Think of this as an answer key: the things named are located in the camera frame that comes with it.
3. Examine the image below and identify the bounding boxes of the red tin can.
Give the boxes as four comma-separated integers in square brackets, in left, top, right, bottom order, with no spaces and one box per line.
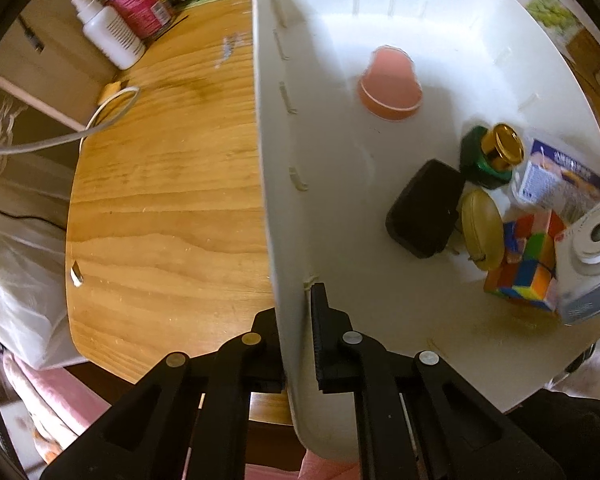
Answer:
[102,0,177,42]

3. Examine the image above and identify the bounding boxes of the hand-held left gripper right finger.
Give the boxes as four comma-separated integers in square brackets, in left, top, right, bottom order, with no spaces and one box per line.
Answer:
[310,282,566,480]

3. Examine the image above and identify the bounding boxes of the clear tissue packet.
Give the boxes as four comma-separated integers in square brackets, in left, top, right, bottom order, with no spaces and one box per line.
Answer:
[510,132,600,222]

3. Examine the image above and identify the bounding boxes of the colourful puzzle cube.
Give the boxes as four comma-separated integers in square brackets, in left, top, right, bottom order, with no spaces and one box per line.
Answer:
[482,208,568,314]

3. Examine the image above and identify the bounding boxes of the white cable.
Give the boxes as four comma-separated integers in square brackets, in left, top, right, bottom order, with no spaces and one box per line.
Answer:
[0,86,141,154]

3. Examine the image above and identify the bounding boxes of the white instant camera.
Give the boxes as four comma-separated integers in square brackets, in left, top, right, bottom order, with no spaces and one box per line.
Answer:
[554,182,600,327]

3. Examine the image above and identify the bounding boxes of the yellow round case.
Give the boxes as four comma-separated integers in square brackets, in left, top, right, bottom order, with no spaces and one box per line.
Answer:
[460,189,504,272]

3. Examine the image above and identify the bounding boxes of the white storage box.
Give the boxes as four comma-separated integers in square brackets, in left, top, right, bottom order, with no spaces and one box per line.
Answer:
[250,0,600,465]

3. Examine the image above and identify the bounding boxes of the green bottle with gold cap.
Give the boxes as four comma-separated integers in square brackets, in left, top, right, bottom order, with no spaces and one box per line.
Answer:
[459,122,526,190]

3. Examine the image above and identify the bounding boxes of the white spray bottle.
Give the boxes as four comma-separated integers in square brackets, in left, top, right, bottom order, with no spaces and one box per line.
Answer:
[71,0,146,71]

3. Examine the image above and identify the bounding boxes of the pink plush cloth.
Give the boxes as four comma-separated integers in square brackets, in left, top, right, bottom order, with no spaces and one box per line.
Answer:
[1,350,113,466]

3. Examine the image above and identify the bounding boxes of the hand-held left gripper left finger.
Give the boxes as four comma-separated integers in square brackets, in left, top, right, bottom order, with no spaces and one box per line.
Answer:
[40,307,287,480]

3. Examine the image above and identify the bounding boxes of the black case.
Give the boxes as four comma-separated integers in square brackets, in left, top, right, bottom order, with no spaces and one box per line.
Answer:
[385,159,467,260]

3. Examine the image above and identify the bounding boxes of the white plastic bag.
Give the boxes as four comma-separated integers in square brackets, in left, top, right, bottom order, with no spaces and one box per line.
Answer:
[0,220,82,368]

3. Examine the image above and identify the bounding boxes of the pink plastic cup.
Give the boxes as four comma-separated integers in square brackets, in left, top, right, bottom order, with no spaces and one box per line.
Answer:
[357,45,424,122]

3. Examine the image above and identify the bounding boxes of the person's dark clothing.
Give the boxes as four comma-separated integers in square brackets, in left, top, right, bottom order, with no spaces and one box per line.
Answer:
[505,389,600,480]

